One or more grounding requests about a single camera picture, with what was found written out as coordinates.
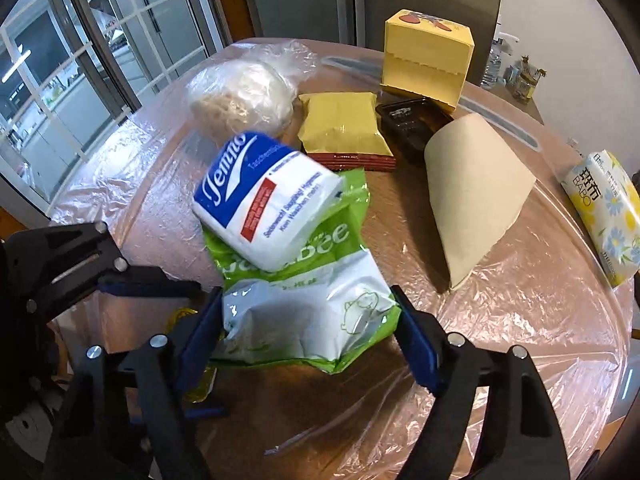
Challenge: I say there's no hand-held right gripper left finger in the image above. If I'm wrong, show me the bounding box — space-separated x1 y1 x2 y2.
50 287 226 480

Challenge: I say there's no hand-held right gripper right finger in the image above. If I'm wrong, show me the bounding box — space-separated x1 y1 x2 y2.
391 285 572 480

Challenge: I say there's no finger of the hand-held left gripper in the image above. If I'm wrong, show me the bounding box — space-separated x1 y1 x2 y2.
5 221 203 328
182 405 227 420

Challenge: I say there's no green and white snack bag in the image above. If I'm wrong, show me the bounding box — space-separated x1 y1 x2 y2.
202 167 403 375

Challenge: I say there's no blue and white tissue pack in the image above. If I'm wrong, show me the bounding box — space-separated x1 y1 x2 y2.
192 131 351 273

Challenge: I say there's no black plastic tray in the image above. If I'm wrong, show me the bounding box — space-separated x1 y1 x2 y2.
375 97 455 166

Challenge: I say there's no yellow clear wrapper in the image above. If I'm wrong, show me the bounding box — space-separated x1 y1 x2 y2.
167 307 218 403

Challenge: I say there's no beige paper cone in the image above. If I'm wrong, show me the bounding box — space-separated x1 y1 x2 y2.
424 112 537 292

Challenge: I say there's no red striped packet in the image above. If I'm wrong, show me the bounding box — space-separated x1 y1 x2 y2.
314 152 397 173

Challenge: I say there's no clear bag of white noodles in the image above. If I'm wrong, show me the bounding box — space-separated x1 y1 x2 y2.
185 40 318 147

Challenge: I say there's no yellow floral tissue pack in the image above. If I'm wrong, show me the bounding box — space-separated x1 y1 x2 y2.
560 150 640 288

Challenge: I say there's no glass sliding door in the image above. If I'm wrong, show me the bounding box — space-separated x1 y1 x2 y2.
0 0 226 211

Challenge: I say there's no yellow snack packet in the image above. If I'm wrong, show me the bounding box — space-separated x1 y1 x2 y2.
298 92 393 157

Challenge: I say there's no wooden side table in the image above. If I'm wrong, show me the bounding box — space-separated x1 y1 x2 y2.
480 77 546 128

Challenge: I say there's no small jar with gold ornaments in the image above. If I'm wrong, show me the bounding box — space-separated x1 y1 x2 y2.
512 55 538 105

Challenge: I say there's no yellow cardboard box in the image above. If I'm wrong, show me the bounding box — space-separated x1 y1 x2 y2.
378 9 476 112

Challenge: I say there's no clear water bottle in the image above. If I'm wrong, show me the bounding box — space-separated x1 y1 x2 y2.
481 40 503 86

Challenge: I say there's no stainless steel refrigerator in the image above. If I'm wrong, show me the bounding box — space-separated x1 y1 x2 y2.
235 0 506 86

